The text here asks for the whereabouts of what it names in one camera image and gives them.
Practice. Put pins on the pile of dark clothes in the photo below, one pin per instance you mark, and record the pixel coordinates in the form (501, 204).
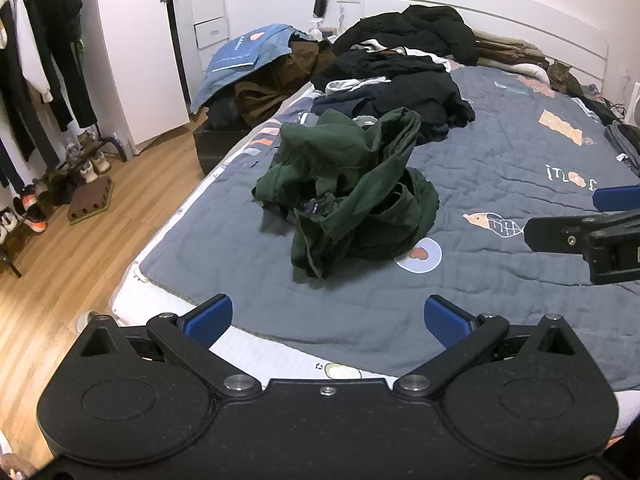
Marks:
(400, 90)

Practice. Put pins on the white garment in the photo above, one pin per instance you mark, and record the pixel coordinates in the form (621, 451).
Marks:
(360, 84)

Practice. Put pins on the row of hanging clothes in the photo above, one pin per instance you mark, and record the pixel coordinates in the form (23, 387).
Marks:
(65, 35)

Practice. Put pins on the black clothes rack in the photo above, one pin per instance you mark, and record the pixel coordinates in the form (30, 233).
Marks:
(117, 147)

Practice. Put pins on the tabby cat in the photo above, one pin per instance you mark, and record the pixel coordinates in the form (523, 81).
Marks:
(562, 77)

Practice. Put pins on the dark green t-shirt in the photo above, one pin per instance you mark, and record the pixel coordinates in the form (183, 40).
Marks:
(360, 175)

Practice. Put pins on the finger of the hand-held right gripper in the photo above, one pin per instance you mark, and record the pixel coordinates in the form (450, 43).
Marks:
(555, 234)
(617, 199)

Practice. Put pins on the blue denim cloth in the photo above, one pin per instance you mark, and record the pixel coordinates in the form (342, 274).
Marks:
(240, 60)

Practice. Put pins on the grey folded clothes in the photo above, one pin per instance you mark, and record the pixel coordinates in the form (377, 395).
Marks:
(625, 145)

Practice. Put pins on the row of shoes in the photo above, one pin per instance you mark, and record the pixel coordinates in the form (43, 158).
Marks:
(32, 212)

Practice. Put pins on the white headboard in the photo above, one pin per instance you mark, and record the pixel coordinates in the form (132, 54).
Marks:
(525, 15)

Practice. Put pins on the white pillow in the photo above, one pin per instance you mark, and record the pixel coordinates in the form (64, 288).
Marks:
(525, 70)

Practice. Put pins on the black hairbrush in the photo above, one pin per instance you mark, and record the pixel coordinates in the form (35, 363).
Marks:
(321, 4)

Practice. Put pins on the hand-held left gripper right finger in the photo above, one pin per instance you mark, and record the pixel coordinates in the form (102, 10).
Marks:
(445, 322)

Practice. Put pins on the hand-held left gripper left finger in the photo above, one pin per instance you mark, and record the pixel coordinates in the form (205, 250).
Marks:
(210, 321)

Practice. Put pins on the grey printed quilt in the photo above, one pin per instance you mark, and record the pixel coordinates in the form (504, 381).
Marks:
(500, 290)

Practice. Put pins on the black puffer jacket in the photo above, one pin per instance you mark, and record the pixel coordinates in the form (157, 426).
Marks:
(420, 30)

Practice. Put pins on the black storage box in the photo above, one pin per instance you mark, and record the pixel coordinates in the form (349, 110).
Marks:
(215, 145)

